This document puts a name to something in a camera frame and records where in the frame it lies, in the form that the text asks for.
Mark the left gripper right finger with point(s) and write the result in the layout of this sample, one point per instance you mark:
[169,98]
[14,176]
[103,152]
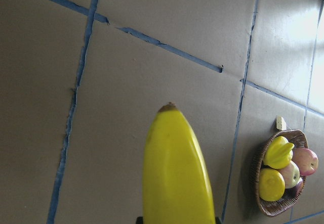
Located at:
[218,220]

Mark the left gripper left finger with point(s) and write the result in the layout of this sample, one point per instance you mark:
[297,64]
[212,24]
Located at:
[139,220]

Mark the brown wicker basket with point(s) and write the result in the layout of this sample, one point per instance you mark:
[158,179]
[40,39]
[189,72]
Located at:
[274,208]

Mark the paper basket tag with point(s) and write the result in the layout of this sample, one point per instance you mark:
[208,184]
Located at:
[280,123]

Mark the yellow lemon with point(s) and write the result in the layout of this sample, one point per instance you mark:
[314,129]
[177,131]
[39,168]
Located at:
[271,185]

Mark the dark purple fruit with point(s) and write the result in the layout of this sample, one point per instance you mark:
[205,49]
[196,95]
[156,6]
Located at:
[294,191]

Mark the yellow green apple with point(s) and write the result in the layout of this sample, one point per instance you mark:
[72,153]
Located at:
[291,175]

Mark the red pink apple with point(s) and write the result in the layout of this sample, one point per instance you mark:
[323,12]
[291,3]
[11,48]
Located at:
[306,160]

